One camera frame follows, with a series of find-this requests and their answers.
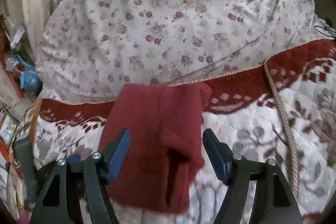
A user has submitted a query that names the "dark red sweater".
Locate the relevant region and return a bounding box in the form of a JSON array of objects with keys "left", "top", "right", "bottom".
[{"left": 99, "top": 83, "right": 211, "bottom": 214}]

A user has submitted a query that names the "framed picture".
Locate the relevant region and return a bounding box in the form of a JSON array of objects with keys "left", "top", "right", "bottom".
[{"left": 0, "top": 108, "right": 18, "bottom": 147}]

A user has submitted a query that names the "blue plastic bag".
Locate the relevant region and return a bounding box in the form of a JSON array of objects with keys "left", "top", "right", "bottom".
[{"left": 14, "top": 54, "right": 42, "bottom": 96}]

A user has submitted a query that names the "floral fleece blanket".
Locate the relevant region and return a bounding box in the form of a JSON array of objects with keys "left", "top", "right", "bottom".
[{"left": 16, "top": 39, "right": 335, "bottom": 223}]

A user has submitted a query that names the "rose print duvet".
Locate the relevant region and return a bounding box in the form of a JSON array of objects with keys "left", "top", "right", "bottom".
[{"left": 37, "top": 0, "right": 322, "bottom": 103}]

